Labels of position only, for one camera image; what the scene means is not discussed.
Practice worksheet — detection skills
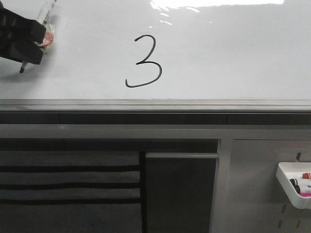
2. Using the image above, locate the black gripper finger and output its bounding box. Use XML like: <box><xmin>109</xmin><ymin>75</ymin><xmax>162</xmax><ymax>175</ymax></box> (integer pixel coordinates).
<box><xmin>0</xmin><ymin>4</ymin><xmax>46</xmax><ymax>45</ymax></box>
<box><xmin>0</xmin><ymin>40</ymin><xmax>43</xmax><ymax>65</ymax></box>

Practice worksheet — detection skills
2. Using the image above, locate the black whiteboard marker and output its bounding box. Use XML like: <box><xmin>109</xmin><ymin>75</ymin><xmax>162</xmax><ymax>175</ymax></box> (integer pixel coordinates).
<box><xmin>34</xmin><ymin>0</ymin><xmax>57</xmax><ymax>62</ymax></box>

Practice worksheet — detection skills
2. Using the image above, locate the white whiteboard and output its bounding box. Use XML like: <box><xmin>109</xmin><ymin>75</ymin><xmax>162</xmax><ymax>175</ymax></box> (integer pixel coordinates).
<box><xmin>0</xmin><ymin>0</ymin><xmax>311</xmax><ymax>100</ymax></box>

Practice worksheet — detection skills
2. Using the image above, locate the red and clear tape wrap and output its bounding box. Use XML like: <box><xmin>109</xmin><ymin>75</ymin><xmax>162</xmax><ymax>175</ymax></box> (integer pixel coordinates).
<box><xmin>35</xmin><ymin>22</ymin><xmax>54</xmax><ymax>54</ymax></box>

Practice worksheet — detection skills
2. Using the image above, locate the grey black-striped cloth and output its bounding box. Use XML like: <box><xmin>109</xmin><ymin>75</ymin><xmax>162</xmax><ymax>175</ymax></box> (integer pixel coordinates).
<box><xmin>0</xmin><ymin>151</ymin><xmax>147</xmax><ymax>233</ymax></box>

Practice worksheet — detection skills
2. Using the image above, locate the dark grey panel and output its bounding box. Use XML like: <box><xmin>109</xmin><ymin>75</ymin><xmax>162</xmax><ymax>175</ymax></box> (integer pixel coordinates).
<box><xmin>146</xmin><ymin>155</ymin><xmax>217</xmax><ymax>233</ymax></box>

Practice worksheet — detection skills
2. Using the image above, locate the grey pegboard panel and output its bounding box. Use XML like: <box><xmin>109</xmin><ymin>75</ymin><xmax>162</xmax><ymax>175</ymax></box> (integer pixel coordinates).
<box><xmin>210</xmin><ymin>140</ymin><xmax>311</xmax><ymax>233</ymax></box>

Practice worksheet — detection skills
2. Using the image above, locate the white plastic marker tray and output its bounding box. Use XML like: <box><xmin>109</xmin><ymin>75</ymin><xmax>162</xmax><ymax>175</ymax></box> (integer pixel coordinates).
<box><xmin>276</xmin><ymin>162</ymin><xmax>311</xmax><ymax>209</ymax></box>

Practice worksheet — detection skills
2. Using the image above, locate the black-capped marker in tray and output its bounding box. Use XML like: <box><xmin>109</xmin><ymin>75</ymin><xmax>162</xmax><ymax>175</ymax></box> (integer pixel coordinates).
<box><xmin>290</xmin><ymin>179</ymin><xmax>311</xmax><ymax>186</ymax></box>

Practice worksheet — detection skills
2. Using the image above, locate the red-capped marker in tray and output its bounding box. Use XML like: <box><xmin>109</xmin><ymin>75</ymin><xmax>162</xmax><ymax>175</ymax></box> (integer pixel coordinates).
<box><xmin>302</xmin><ymin>172</ymin><xmax>311</xmax><ymax>179</ymax></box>

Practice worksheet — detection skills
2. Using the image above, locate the pink-capped marker in tray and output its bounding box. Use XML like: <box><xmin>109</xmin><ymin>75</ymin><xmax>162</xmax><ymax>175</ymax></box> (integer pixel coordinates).
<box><xmin>294</xmin><ymin>185</ymin><xmax>311</xmax><ymax>197</ymax></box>

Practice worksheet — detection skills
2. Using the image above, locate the grey whiteboard frame rail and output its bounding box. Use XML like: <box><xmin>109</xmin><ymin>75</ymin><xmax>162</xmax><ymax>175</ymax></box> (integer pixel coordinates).
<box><xmin>0</xmin><ymin>99</ymin><xmax>311</xmax><ymax>126</ymax></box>

